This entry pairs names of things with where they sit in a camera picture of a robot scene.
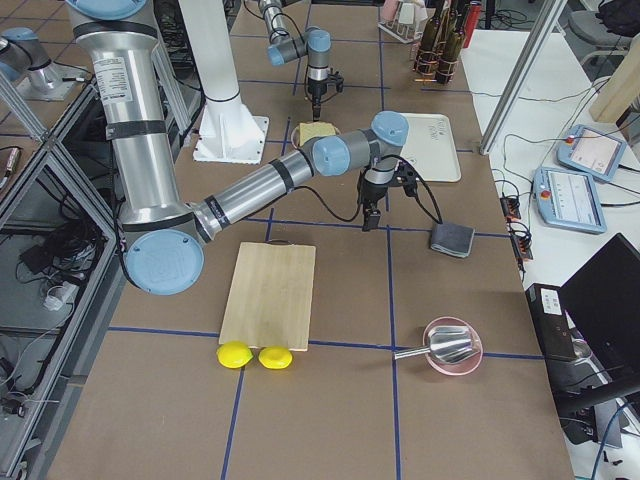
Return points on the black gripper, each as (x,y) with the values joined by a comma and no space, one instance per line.
(372,193)
(317,91)

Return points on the bread slice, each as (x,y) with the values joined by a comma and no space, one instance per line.
(310,130)

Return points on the white round plate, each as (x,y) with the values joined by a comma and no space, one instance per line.
(295,137)

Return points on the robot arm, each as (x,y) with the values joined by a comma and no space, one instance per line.
(164,234)
(287,43)

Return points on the white bear tray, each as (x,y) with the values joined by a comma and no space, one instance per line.
(430,147)

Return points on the grey folded cloth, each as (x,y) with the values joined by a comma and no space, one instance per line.
(452,239)

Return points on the dark wine bottle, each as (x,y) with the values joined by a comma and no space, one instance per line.
(429,40)
(450,47)

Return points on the wooden cutting board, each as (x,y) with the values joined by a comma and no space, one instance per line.
(270,299)

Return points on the metal scoop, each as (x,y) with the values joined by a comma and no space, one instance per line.
(445,345)

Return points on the yellow lemon half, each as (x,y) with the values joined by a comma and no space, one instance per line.
(275,357)
(234,354)

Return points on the pink bowl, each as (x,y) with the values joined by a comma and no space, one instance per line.
(464,367)

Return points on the red cylinder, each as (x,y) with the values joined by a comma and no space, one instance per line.
(472,18)

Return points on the blue teach pendant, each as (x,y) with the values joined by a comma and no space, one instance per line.
(568,199)
(594,152)

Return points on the black laptop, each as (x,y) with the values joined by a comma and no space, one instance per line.
(602,300)

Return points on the white wire cup rack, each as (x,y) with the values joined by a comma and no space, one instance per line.
(404,20)

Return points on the copper wire bottle rack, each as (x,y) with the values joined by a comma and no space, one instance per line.
(435,66)

